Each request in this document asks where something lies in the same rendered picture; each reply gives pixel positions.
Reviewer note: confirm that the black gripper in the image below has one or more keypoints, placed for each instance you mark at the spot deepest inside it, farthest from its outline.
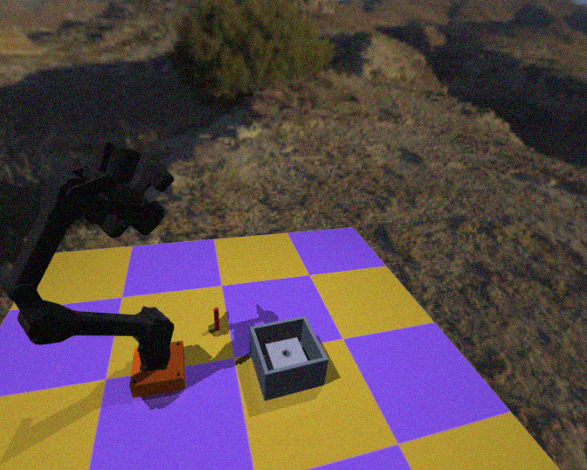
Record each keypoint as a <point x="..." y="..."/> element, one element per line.
<point x="155" y="174"/>

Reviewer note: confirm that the dark red peg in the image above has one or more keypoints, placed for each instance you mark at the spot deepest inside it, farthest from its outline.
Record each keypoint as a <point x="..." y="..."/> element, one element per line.
<point x="216" y="319"/>

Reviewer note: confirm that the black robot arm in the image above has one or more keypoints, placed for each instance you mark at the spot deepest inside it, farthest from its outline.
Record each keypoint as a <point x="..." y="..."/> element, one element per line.
<point x="65" y="198"/>

